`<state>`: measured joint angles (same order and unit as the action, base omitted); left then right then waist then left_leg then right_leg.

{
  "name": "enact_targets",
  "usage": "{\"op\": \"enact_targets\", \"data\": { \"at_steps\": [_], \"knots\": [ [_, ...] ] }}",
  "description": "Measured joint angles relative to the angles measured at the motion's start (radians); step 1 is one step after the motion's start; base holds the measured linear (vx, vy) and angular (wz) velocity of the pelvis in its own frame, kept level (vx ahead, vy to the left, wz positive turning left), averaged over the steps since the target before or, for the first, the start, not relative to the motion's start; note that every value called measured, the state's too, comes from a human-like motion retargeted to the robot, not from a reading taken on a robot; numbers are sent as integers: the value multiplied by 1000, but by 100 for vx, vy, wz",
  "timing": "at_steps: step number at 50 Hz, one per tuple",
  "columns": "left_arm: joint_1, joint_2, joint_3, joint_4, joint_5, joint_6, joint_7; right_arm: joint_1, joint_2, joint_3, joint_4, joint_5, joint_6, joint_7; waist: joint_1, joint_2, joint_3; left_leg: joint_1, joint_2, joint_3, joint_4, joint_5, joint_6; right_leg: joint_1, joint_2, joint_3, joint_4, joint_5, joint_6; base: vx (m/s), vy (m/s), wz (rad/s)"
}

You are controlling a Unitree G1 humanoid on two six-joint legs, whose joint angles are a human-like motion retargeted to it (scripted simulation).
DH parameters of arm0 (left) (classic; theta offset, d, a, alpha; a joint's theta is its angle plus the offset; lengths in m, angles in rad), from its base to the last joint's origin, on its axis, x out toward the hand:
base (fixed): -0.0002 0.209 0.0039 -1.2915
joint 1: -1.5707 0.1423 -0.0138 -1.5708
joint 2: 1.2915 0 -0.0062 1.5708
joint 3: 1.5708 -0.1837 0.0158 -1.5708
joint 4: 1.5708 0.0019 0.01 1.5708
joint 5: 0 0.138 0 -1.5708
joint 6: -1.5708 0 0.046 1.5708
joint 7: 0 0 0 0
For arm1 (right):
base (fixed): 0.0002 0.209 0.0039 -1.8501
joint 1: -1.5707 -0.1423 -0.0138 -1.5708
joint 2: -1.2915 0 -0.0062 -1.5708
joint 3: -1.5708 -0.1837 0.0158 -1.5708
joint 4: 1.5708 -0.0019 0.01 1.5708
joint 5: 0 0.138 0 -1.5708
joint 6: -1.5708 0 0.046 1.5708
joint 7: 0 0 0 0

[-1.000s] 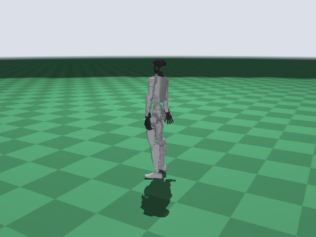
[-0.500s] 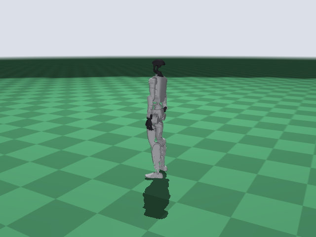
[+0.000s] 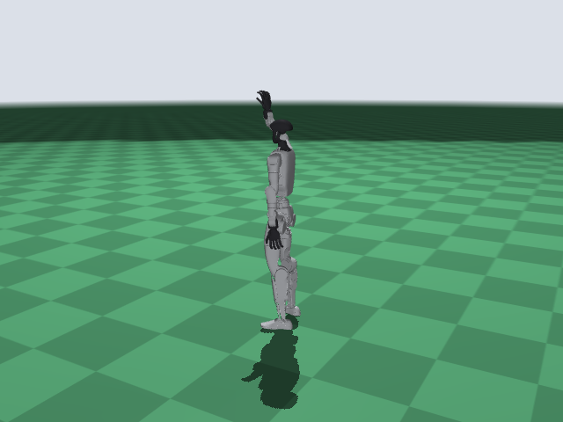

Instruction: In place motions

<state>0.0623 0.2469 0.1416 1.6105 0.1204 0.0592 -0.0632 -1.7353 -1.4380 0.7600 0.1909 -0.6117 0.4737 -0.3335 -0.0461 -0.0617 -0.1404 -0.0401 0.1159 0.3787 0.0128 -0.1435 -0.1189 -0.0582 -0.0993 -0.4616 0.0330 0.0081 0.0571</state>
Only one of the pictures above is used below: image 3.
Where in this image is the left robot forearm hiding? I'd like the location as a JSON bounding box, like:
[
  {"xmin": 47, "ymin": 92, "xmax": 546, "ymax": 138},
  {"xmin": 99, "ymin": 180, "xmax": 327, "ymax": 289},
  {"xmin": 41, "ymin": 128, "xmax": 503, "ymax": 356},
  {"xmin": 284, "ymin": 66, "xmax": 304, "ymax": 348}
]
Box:
[{"xmin": 265, "ymin": 186, "xmax": 278, "ymax": 227}]

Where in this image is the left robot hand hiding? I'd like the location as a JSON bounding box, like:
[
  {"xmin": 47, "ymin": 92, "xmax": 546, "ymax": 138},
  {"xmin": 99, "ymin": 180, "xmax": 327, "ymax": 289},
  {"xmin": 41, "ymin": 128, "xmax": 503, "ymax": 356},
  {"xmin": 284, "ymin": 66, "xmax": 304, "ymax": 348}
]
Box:
[{"xmin": 266, "ymin": 219, "xmax": 283, "ymax": 250}]

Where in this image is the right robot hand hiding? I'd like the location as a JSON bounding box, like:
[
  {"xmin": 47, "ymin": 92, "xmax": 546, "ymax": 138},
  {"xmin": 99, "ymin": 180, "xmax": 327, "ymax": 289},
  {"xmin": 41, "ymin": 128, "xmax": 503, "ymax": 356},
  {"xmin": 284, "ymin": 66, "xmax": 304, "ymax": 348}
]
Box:
[{"xmin": 256, "ymin": 91, "xmax": 272, "ymax": 120}]

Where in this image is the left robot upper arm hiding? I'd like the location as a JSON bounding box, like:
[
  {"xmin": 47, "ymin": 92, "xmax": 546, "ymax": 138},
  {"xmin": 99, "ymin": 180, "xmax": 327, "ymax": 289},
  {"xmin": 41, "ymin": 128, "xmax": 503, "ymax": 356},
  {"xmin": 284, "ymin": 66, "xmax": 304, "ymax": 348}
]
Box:
[{"xmin": 265, "ymin": 153, "xmax": 282, "ymax": 195}]

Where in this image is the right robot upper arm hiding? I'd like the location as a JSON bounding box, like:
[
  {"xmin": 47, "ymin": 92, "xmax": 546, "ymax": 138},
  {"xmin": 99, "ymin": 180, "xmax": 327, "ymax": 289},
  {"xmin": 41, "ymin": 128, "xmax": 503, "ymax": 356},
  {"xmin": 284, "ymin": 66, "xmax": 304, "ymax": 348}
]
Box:
[{"xmin": 280, "ymin": 135, "xmax": 292, "ymax": 149}]

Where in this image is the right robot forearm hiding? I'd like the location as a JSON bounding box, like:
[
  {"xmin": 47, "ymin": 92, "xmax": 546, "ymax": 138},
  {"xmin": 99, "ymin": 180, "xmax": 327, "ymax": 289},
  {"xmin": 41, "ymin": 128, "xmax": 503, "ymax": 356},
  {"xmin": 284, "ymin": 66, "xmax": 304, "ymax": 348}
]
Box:
[{"xmin": 265, "ymin": 112, "xmax": 289, "ymax": 140}]

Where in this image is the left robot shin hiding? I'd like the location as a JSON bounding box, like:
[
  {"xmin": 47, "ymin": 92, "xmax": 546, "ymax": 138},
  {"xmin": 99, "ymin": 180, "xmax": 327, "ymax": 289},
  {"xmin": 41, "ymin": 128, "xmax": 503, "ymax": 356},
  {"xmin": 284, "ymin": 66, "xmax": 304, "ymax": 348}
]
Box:
[{"xmin": 271, "ymin": 268, "xmax": 288, "ymax": 323}]

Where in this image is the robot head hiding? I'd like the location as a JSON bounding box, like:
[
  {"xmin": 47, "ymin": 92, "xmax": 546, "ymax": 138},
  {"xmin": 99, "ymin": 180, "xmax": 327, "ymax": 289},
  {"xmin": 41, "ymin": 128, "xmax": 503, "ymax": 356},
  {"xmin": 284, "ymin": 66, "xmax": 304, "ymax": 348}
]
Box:
[{"xmin": 270, "ymin": 120, "xmax": 293, "ymax": 152}]

